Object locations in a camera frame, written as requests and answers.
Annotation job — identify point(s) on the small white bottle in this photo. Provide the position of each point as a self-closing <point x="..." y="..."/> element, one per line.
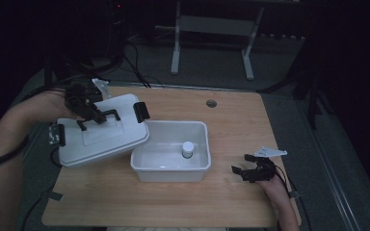
<point x="188" y="148"/>

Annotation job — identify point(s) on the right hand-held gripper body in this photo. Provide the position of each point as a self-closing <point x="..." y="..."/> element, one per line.
<point x="265" y="166"/>

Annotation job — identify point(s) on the black stand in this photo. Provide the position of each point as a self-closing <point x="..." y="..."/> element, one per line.
<point x="313" y="96"/>

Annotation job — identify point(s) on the grey metal stand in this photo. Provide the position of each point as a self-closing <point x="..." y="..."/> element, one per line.
<point x="215" y="25"/>

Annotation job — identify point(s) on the dark device with red light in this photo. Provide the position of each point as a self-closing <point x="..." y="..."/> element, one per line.
<point x="118" y="5"/>

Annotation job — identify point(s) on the person's right hand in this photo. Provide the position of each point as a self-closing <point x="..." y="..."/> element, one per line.
<point x="274" y="189"/>

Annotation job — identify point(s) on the white plastic storage box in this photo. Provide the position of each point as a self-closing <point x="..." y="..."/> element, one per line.
<point x="170" y="171"/>

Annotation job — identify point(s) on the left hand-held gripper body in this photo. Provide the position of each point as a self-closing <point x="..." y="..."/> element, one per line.
<point x="78" y="99"/>

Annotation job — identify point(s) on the grey tape piece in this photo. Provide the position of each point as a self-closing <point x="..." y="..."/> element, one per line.
<point x="295" y="194"/>
<point x="54" y="196"/>

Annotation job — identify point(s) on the person's left hand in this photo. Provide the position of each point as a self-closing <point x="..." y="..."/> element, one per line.
<point x="49" y="104"/>

